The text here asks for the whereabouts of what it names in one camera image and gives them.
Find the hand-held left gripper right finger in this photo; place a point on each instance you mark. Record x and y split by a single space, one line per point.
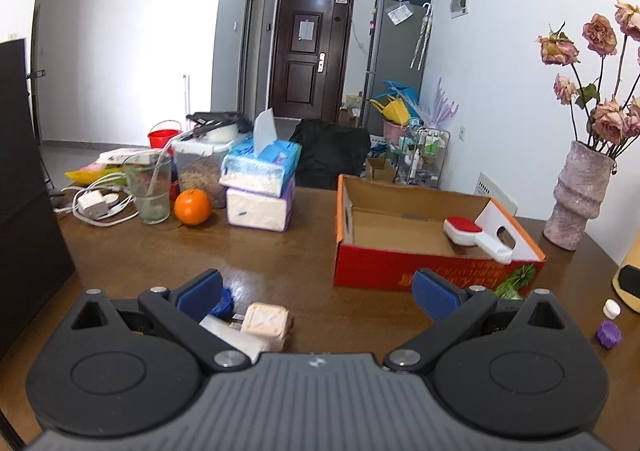
434 298

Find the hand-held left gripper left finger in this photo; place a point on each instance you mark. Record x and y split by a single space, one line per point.
200 292

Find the white rectangular block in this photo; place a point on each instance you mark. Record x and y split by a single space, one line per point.
235 338

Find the red cardboard box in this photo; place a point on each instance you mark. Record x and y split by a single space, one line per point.
380 271

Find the red and white lint brush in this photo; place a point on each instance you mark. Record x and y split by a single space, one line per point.
462 231

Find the pink power adapter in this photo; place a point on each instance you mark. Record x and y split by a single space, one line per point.
267 326

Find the blue ridged cap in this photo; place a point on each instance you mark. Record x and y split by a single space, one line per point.
226 301

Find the orange fruit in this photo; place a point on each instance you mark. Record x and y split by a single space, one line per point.
192 207

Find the white and purple tissue pack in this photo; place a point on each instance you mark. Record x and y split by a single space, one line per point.
257 211

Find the clear glass cup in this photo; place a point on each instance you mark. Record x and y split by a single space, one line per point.
147 201

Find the clear plastic food container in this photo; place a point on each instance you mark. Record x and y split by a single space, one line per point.
200 176

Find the small brown cardboard box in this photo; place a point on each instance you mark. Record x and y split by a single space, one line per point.
380 170

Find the blue tissue pack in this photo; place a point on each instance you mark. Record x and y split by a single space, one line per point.
260 166

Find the red bucket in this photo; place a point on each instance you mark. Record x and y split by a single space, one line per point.
160 136

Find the black and white pot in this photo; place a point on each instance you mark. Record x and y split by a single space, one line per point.
217 127

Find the yellow plastic bag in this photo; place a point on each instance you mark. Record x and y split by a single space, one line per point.
82 174

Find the pink textured vase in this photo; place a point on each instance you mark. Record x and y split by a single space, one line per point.
575 201

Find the pink bucket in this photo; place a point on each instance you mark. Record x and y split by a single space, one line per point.
395 130

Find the white bottle cap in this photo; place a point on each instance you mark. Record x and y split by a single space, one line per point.
611 308

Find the purple ridged cap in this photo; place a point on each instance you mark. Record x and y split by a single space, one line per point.
609 334

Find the black bag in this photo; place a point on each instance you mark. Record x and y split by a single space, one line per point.
330 151

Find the yellow watering can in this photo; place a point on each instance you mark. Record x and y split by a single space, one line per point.
395 110

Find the purple translucent wings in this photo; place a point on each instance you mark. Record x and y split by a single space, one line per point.
442 106

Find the cream yellow thermos jug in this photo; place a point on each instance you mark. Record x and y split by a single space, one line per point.
631 256

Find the black cabinet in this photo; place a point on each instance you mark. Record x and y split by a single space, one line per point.
25 181

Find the blue plastic hanger rack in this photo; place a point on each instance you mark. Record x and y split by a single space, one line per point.
400 88

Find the dark brown entrance door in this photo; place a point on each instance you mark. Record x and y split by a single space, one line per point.
305 81

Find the grey refrigerator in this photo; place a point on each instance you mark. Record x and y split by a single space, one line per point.
390 56

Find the bunch of dried pink roses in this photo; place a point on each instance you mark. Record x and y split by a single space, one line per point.
607 116

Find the side room doorway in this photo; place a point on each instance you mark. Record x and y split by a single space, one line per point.
254 46

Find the clear folded umbrella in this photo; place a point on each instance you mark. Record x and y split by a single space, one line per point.
422 38

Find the clear plastic bag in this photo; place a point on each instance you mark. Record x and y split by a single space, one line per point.
400 13

